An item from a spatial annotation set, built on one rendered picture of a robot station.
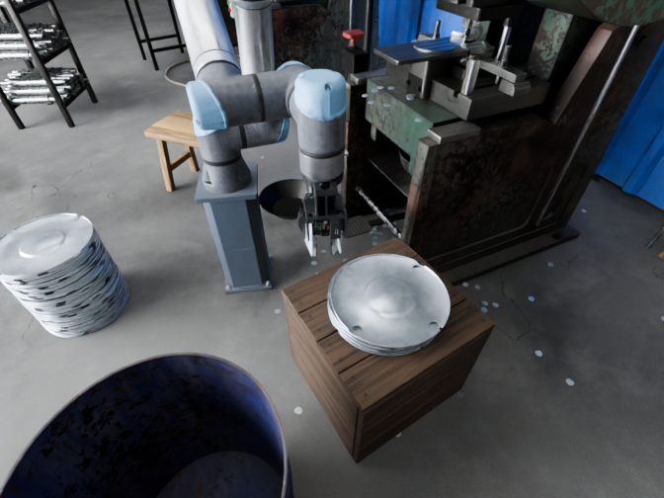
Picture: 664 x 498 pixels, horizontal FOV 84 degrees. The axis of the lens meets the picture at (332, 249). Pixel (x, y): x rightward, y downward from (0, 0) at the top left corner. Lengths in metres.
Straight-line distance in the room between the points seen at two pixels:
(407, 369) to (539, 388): 0.61
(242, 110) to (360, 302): 0.51
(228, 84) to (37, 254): 0.96
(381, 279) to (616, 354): 0.92
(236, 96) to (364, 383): 0.61
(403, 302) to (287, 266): 0.74
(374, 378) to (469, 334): 0.26
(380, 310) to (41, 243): 1.08
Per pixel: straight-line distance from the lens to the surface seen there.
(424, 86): 1.26
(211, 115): 0.63
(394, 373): 0.86
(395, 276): 0.97
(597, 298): 1.74
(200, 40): 0.72
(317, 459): 1.15
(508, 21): 1.33
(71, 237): 1.45
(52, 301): 1.45
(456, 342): 0.94
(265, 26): 1.01
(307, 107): 0.56
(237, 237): 1.28
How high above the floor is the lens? 1.11
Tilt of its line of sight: 44 degrees down
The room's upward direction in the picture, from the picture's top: straight up
